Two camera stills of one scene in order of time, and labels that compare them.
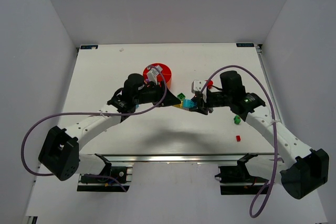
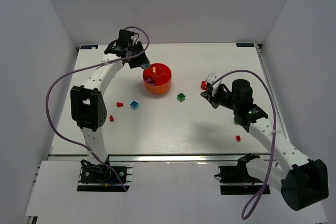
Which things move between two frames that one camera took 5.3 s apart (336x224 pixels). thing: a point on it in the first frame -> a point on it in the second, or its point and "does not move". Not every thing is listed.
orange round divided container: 165,75 does not move
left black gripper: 161,94 -> 139,57
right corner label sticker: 245,45 does not move
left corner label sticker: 88,47 does not move
